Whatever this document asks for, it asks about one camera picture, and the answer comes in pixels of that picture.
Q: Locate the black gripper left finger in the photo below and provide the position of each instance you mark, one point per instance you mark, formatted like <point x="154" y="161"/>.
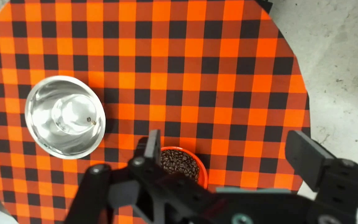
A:
<point x="152" y="144"/>

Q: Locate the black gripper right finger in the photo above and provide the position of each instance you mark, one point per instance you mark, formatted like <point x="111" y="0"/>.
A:
<point x="308" y="157"/>

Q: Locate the dark coffee beans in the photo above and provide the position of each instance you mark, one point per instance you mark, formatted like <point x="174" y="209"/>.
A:
<point x="180" y="161"/>

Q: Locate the small red bowl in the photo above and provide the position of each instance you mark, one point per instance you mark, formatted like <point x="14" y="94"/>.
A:
<point x="205" y="173"/>

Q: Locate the silver metal bowl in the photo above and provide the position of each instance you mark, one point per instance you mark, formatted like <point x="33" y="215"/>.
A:
<point x="63" y="115"/>

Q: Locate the orange black checked tablecloth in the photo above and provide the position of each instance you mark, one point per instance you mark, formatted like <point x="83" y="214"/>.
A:
<point x="187" y="62"/>

